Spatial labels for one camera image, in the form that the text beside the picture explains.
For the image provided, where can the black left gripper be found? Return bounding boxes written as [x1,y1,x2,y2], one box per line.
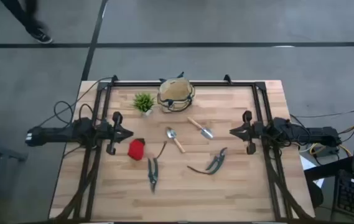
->
[101,111,134,156]

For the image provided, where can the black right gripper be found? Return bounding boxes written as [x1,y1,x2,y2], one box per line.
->
[229,110,260,156]

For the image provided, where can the red gardening glove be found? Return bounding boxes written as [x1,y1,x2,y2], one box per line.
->
[127,138,147,162]

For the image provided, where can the metal trowel wooden handle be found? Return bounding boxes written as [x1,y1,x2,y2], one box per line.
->
[166,126,186,154]
[187,116,214,140]

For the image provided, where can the dark pruning shears with strap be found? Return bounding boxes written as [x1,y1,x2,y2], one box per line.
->
[147,140,167,194]
[187,147,228,175]

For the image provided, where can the beige canvas gardening bag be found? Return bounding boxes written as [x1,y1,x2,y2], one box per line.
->
[157,71,196,113]

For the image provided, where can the small green potted plant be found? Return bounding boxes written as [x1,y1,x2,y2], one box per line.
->
[132,92,156,118]

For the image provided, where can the white paper sheet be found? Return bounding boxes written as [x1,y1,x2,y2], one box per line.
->
[299,154,325,189]

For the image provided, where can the grey power box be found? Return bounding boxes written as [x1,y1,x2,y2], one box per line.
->
[316,146,341,158]

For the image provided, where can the black round stool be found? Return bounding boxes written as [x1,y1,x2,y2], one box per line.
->
[306,179,325,208]

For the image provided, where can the person's shoe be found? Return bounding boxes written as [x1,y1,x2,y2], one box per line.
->
[29,28,54,44]

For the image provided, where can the person's leg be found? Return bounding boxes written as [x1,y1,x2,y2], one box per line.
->
[0,0,42,34]

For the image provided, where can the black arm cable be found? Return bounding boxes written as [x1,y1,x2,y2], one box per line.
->
[36,76,115,129]

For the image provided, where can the yellow cable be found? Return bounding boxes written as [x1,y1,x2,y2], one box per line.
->
[307,124,354,158]

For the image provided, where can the black metal table frame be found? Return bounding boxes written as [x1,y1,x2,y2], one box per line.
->
[49,73,316,223]

